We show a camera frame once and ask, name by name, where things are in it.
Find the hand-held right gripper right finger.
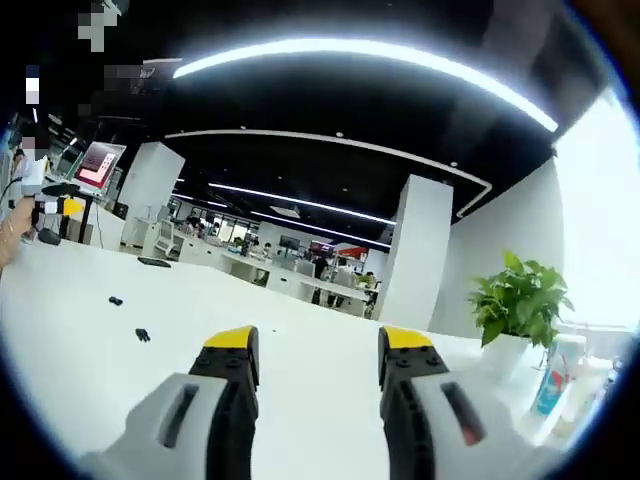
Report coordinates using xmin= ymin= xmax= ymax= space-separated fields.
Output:
xmin=377 ymin=324 xmax=551 ymax=480

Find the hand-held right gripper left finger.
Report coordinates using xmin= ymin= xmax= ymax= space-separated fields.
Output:
xmin=79 ymin=324 xmax=260 ymax=480

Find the person's left hand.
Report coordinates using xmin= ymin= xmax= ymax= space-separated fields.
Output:
xmin=12 ymin=199 xmax=36 ymax=239

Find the monitor with pink screen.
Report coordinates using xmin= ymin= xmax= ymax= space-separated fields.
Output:
xmin=74 ymin=141 xmax=128 ymax=189

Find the white plant pot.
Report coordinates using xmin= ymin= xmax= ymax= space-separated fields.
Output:
xmin=482 ymin=332 xmax=534 ymax=384

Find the white office chair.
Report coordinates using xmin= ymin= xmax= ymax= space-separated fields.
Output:
xmin=152 ymin=219 xmax=177 ymax=259

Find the bottle with blue label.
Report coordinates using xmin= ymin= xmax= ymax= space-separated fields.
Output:
xmin=532 ymin=334 xmax=587 ymax=417

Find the green leafy plant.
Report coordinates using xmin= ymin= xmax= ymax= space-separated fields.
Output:
xmin=467 ymin=249 xmax=576 ymax=351

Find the row of white office desks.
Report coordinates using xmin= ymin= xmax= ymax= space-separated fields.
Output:
xmin=219 ymin=248 xmax=382 ymax=307

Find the long curved ceiling light strip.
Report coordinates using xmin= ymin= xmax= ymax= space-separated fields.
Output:
xmin=172 ymin=38 xmax=560 ymax=134

